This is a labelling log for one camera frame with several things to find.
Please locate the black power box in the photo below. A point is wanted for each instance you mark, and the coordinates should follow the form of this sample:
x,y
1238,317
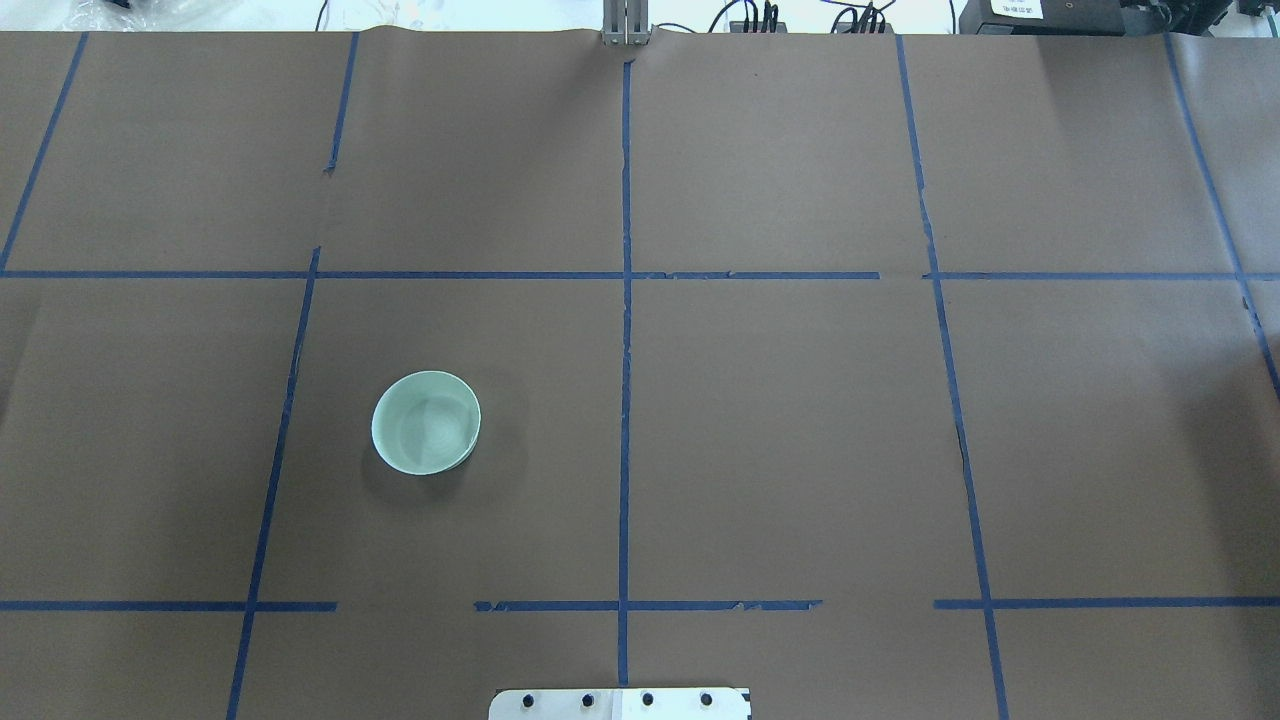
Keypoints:
x,y
1070,18

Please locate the mint green bowl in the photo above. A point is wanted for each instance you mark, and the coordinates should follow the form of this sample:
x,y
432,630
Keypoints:
x,y
426,423

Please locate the crumpled clear plastic wrap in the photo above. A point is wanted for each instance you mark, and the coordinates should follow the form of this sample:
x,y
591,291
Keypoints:
x,y
147,16

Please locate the aluminium frame post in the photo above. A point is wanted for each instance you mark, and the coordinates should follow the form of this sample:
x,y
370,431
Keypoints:
x,y
626,23

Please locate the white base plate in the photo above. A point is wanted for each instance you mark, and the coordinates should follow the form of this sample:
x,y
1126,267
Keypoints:
x,y
622,703

